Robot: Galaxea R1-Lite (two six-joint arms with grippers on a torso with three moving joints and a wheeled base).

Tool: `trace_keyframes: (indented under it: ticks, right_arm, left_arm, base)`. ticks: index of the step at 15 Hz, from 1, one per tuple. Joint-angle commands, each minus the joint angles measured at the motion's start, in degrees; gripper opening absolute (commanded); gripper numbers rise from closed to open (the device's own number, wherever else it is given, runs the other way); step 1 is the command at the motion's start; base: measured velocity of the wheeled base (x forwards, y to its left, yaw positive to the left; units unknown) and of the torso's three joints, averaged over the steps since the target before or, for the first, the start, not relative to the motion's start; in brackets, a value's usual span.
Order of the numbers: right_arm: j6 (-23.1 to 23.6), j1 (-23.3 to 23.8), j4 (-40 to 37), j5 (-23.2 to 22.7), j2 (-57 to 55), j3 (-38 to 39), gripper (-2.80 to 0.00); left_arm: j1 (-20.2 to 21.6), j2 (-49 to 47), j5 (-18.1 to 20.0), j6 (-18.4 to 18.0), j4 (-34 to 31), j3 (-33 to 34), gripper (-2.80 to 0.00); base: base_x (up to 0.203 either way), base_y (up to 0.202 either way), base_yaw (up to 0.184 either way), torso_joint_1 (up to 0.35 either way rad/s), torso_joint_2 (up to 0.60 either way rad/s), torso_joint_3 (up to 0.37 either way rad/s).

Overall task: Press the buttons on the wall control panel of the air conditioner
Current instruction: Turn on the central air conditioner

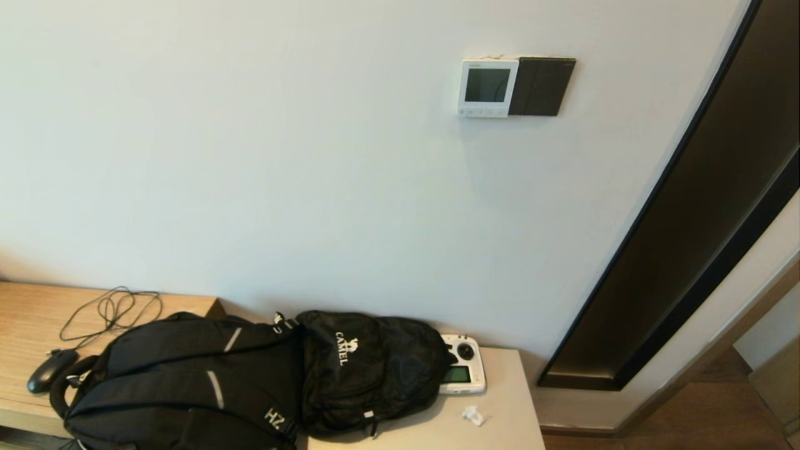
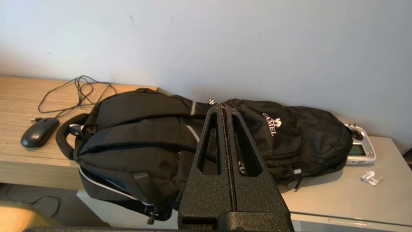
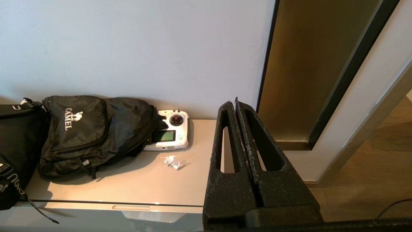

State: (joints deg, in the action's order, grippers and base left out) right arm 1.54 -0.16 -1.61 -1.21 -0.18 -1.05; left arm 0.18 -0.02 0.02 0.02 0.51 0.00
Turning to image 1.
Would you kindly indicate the white wall thermostat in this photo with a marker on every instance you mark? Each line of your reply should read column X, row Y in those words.
column 487, row 84

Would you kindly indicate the black Camel logo backpack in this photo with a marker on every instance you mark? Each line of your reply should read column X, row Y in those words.
column 375, row 369

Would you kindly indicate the white remote controller with screen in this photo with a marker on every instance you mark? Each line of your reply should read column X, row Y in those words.
column 465, row 375

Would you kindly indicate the white low cabinet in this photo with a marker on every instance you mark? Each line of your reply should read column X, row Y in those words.
column 500, row 387

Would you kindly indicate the crumpled clear plastic scrap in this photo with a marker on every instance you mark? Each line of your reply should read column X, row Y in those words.
column 474, row 415

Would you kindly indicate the black backpack with grey stripes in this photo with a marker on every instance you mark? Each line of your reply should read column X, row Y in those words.
column 187, row 375

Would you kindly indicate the brown wooden door trim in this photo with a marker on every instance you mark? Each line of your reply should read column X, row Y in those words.
column 719, row 345

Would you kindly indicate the black computer mouse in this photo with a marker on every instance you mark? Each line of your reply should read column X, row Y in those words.
column 47, row 372

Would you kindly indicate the light wooden desk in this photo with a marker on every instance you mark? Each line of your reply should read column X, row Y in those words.
column 25, row 312

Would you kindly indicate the black wall switch panel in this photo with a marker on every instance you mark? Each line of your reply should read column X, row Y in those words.
column 544, row 87

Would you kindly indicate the dark brown door frame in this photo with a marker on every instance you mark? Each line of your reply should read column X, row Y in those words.
column 687, row 250

